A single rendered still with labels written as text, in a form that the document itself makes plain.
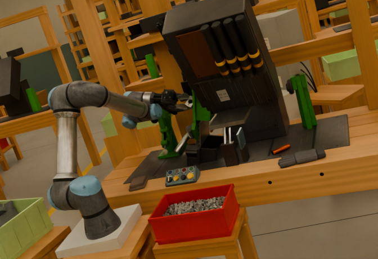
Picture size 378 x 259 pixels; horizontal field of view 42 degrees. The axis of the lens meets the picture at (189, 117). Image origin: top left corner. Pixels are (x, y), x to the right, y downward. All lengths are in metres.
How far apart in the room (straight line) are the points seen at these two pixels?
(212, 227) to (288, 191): 0.41
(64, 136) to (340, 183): 1.16
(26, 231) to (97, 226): 0.56
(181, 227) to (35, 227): 0.86
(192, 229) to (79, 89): 0.73
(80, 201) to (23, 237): 0.56
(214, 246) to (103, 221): 0.45
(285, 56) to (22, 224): 1.56
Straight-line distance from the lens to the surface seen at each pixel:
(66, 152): 2.13
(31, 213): 2.54
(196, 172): 2.24
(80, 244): 2.08
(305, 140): 2.36
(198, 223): 1.92
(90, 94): 2.09
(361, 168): 2.09
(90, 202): 2.01
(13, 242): 2.47
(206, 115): 2.33
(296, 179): 2.12
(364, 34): 2.55
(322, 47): 2.64
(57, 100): 2.17
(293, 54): 2.66
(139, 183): 2.35
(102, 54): 2.84
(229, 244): 1.91
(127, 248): 1.98
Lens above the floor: 1.72
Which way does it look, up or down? 14 degrees down
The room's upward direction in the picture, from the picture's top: 17 degrees counter-clockwise
